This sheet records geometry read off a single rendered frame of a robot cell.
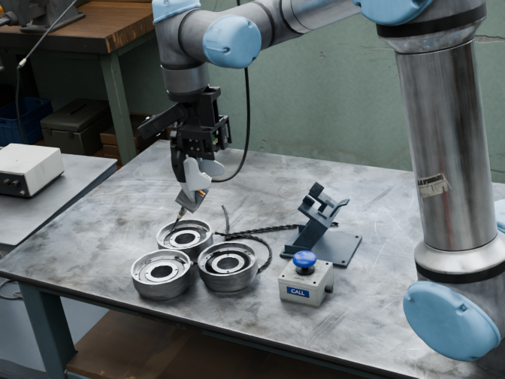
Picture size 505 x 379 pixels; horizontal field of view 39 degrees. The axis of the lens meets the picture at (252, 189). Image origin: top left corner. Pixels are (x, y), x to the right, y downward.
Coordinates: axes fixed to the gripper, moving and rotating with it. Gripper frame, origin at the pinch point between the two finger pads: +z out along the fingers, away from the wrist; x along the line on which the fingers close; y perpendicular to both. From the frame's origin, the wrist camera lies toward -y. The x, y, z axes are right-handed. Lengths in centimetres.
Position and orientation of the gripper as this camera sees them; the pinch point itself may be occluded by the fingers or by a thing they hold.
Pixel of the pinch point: (193, 190)
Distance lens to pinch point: 127.9
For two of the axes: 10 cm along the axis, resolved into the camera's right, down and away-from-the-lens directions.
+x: 4.0, -4.8, 7.8
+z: 1.0, 8.7, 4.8
